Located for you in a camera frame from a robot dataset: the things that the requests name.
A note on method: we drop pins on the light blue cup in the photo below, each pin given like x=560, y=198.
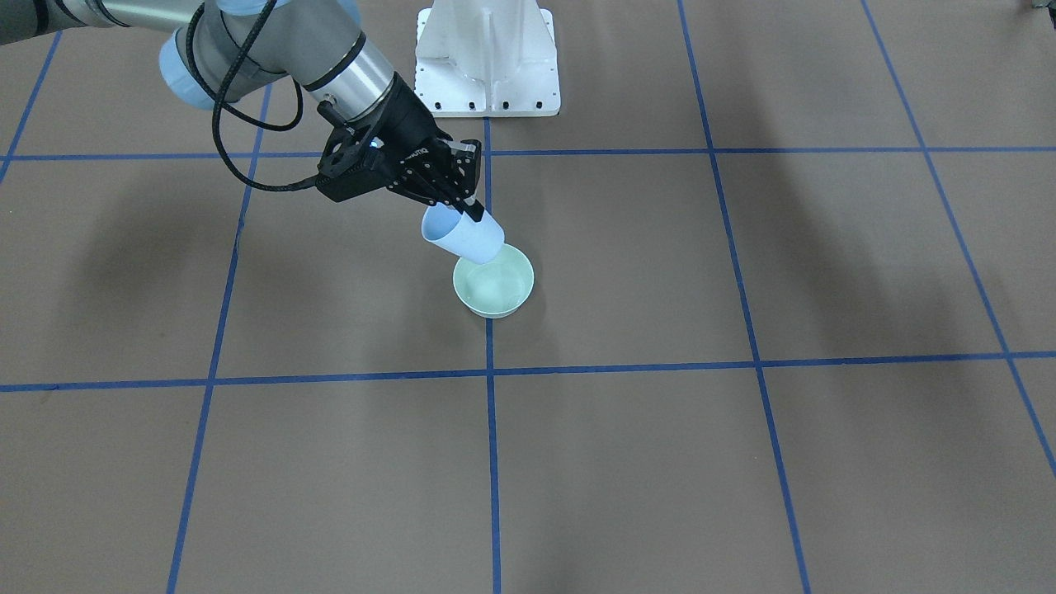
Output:
x=476, y=241

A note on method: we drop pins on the green bowl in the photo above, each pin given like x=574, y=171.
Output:
x=498, y=288

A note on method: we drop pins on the white pedestal column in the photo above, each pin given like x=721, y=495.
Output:
x=487, y=59

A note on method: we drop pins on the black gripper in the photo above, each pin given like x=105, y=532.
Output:
x=415, y=125

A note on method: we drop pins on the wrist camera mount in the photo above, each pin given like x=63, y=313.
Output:
x=351, y=165

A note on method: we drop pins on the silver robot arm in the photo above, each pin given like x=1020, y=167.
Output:
x=260, y=60

